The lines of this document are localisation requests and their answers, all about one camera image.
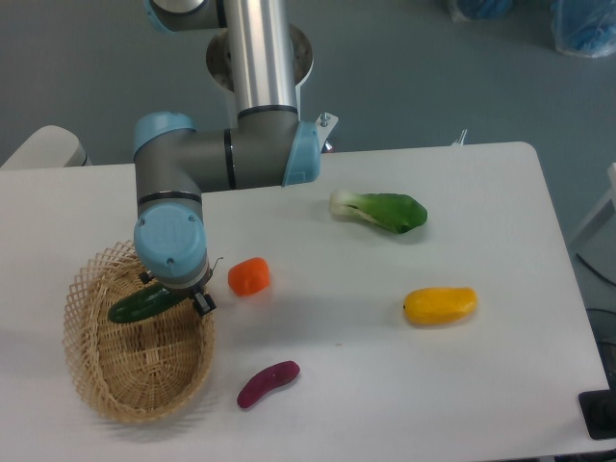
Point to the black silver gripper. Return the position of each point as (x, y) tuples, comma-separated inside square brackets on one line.
[(194, 287)]

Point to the dark green cucumber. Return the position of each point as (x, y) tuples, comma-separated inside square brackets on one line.
[(144, 304)]

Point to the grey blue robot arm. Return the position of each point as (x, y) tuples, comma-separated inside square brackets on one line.
[(175, 164)]

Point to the woven wicker basket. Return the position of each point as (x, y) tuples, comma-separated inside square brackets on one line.
[(135, 372)]

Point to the orange toy pepper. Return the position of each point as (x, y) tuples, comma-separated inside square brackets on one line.
[(249, 277)]

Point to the purple sweet potato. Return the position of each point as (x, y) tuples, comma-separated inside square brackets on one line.
[(267, 380)]

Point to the green bok choy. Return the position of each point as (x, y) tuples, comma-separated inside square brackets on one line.
[(394, 212)]

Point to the white chair back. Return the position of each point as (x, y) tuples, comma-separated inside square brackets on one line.
[(50, 146)]

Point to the yellow toy mango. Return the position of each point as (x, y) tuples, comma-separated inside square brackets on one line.
[(439, 305)]

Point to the blue plastic bag left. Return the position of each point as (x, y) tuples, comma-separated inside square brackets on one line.
[(471, 10)]

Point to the blue plastic bag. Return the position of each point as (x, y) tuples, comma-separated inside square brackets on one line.
[(584, 29), (471, 10)]

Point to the black device at edge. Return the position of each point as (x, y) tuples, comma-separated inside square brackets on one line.
[(598, 410)]

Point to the blue plastic bag right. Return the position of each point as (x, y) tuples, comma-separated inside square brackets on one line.
[(584, 29)]

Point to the white furniture frame right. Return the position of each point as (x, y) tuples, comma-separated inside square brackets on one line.
[(599, 215)]

